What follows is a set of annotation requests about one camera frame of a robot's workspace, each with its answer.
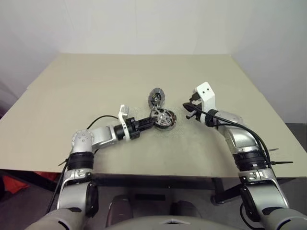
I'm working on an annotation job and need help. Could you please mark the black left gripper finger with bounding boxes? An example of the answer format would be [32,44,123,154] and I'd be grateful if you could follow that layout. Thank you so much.
[140,122,157,132]
[141,116,158,126]

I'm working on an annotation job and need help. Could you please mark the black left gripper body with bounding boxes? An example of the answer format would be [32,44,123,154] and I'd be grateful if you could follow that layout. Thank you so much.
[124,116,144,141]

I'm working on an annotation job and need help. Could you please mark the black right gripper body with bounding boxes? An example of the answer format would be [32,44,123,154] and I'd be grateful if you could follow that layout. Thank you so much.
[189,92,204,122]

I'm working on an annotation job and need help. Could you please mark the black rotor ring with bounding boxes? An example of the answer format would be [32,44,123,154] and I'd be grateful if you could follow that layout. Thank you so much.
[153,108,173,125]

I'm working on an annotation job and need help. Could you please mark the silver motor stator copper windings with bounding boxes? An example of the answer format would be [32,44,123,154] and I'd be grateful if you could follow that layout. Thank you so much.
[153,108,178,132]

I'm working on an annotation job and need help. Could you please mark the silver motor circuit board cover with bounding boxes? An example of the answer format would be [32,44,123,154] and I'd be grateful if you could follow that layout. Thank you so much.
[146,88,166,108]

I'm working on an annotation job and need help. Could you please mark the dark rounded shape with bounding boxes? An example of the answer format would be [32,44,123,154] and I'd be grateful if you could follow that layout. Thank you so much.
[169,200,200,218]
[106,195,134,227]

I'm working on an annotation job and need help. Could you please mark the grey robot torso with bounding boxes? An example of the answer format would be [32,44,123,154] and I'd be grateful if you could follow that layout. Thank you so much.
[105,210,209,230]

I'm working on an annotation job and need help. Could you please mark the red object under table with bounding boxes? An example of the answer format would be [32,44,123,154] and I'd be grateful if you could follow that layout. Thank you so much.
[0,170,59,194]

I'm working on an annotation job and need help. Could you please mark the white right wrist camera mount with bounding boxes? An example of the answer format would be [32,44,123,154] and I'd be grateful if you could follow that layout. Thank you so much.
[193,81,216,122]

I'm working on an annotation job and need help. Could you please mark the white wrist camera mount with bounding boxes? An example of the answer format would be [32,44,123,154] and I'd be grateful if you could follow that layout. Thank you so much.
[118,103,131,141]
[193,81,216,122]

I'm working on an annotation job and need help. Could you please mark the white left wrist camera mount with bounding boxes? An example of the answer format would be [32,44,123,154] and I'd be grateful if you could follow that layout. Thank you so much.
[118,103,131,141]

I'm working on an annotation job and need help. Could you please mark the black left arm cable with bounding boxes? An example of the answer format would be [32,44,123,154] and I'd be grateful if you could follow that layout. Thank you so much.
[47,115,120,213]

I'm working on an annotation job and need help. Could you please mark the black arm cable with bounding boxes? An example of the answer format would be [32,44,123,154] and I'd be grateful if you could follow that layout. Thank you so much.
[191,105,269,168]
[47,115,120,213]

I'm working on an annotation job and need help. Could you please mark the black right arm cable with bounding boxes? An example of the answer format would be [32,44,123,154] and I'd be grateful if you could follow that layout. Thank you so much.
[191,105,269,168]

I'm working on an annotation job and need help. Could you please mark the black table frame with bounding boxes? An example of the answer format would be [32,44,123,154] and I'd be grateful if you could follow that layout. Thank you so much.
[0,169,307,206]

